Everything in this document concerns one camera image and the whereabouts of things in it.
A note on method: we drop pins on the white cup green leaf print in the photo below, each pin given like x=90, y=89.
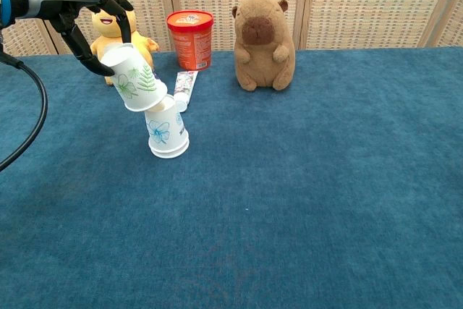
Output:
x=170, y=155
x=137, y=84

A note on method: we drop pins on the blue table cloth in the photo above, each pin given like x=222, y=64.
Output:
x=325, y=178

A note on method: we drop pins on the brown capybara plush toy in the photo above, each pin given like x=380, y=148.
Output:
x=264, y=66

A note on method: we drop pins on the red cylindrical snack tub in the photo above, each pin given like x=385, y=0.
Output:
x=191, y=45

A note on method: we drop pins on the floral print cream tube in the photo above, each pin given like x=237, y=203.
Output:
x=184, y=84

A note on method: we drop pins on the yellow dinosaur plush toy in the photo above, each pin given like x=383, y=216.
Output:
x=146, y=48

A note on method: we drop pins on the white cup blue flower print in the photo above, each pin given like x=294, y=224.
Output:
x=162, y=131

